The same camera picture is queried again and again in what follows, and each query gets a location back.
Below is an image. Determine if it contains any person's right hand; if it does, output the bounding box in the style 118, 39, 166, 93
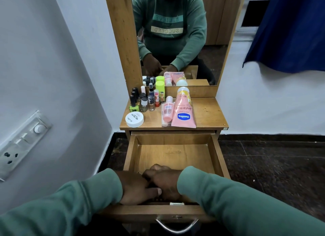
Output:
142, 164, 189, 202

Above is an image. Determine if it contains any person's left hand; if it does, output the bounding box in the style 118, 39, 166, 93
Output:
115, 170, 163, 206

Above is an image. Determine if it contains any person's right forearm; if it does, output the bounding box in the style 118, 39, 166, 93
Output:
177, 166, 325, 236

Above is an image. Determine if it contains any person's left forearm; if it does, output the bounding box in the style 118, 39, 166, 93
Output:
0, 168, 124, 236

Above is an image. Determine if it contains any wooden drawer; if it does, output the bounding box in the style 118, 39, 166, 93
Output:
100, 131, 231, 225

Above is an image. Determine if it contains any white round cream jar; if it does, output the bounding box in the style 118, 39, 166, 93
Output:
125, 111, 145, 128

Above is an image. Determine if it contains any small pink lotion bottle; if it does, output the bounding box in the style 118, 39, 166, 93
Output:
161, 96, 174, 127

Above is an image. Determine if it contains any large pink lotion tube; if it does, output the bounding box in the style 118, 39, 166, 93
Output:
171, 87, 197, 129

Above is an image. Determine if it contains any cluster of nail polish bottles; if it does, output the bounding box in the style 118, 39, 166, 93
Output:
129, 83, 165, 113

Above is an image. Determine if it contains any wooden dressing table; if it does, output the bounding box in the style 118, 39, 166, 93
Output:
104, 0, 248, 142

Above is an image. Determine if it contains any neon green cylindrical container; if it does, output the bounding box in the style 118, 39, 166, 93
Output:
155, 80, 166, 97

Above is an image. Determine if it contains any mirror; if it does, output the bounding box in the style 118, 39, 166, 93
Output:
131, 0, 245, 87

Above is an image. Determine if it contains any blue curtain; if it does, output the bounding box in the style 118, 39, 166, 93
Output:
242, 0, 325, 74

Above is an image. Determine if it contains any metal drawer handle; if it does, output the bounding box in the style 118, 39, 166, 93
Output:
155, 216, 199, 234

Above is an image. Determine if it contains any white wall switchboard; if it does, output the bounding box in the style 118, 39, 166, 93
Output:
0, 110, 53, 182

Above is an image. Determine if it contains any white window frame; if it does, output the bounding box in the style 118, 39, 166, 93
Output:
236, 0, 274, 32

